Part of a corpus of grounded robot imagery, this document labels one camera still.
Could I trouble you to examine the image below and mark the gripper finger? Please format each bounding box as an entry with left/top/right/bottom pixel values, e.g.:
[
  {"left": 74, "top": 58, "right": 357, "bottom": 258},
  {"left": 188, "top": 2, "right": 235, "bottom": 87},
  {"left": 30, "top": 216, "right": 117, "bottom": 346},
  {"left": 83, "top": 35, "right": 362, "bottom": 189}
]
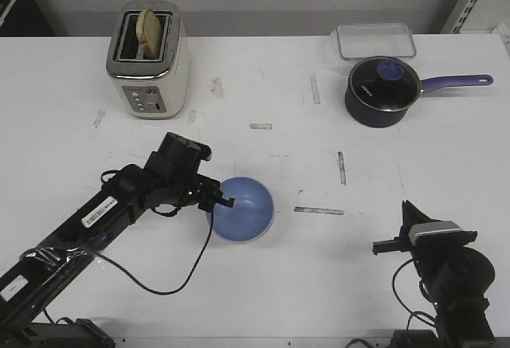
[
  {"left": 408, "top": 200, "right": 441, "bottom": 231},
  {"left": 217, "top": 197, "right": 235, "bottom": 208},
  {"left": 400, "top": 200, "right": 411, "bottom": 240}
]

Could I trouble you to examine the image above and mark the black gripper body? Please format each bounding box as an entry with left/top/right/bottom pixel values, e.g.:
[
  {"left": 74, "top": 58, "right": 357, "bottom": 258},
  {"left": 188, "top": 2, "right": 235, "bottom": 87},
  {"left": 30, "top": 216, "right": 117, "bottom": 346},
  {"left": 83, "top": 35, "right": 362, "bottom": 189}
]
[
  {"left": 372, "top": 229, "right": 477, "bottom": 268},
  {"left": 175, "top": 174, "right": 223, "bottom": 211}
]

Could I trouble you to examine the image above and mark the blue bowl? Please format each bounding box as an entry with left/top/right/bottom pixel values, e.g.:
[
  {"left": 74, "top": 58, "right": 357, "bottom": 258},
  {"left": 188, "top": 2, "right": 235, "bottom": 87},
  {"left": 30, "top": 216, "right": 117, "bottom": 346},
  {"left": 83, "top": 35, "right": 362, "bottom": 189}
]
[{"left": 206, "top": 177, "right": 275, "bottom": 243}]

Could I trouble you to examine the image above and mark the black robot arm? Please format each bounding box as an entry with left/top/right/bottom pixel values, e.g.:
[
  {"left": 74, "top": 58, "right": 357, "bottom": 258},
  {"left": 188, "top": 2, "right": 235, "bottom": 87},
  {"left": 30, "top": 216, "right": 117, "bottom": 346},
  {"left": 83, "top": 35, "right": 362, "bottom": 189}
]
[
  {"left": 1, "top": 132, "right": 234, "bottom": 347},
  {"left": 372, "top": 200, "right": 496, "bottom": 347}
]

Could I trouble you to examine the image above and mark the dark blue saucepan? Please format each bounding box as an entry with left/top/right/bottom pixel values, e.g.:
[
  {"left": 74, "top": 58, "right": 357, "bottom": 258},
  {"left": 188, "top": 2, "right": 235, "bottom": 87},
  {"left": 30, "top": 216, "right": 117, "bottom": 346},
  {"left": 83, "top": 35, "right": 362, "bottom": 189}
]
[{"left": 345, "top": 75, "right": 493, "bottom": 128}]

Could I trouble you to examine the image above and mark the cream and steel toaster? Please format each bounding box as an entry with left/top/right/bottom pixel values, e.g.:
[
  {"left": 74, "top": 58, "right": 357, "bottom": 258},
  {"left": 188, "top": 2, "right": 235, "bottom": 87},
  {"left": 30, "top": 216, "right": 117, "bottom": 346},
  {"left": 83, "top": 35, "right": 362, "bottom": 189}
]
[{"left": 106, "top": 0, "right": 190, "bottom": 119}]

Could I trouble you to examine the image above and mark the glass lid with blue knob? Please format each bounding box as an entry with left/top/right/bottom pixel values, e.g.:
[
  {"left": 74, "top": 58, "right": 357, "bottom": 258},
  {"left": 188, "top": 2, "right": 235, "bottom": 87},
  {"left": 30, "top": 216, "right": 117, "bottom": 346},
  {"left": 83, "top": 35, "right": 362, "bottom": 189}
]
[{"left": 349, "top": 56, "right": 422, "bottom": 111}]

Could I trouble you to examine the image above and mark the toast slice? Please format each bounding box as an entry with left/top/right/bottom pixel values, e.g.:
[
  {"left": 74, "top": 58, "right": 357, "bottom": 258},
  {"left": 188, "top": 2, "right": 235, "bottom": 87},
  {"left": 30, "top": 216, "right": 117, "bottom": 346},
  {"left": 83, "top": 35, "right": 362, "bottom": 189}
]
[{"left": 135, "top": 9, "right": 163, "bottom": 60}]

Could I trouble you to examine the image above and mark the clear plastic food container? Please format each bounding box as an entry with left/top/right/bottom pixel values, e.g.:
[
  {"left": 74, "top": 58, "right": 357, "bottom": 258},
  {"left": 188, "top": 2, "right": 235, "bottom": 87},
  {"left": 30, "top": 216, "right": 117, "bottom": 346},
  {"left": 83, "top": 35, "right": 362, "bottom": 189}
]
[{"left": 330, "top": 22, "right": 417, "bottom": 61}]

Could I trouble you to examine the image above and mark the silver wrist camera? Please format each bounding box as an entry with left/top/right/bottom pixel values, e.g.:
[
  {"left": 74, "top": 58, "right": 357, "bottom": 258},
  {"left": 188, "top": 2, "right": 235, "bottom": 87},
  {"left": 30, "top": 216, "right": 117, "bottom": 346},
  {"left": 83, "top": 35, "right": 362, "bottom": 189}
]
[
  {"left": 408, "top": 221, "right": 463, "bottom": 246},
  {"left": 168, "top": 133, "right": 212, "bottom": 162}
]

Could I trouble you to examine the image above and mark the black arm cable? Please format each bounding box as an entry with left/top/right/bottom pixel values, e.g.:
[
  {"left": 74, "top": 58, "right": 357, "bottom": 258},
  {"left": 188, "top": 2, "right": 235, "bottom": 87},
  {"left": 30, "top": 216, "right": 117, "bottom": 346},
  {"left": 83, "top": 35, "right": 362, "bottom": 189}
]
[
  {"left": 345, "top": 258, "right": 439, "bottom": 348},
  {"left": 41, "top": 204, "right": 216, "bottom": 325}
]

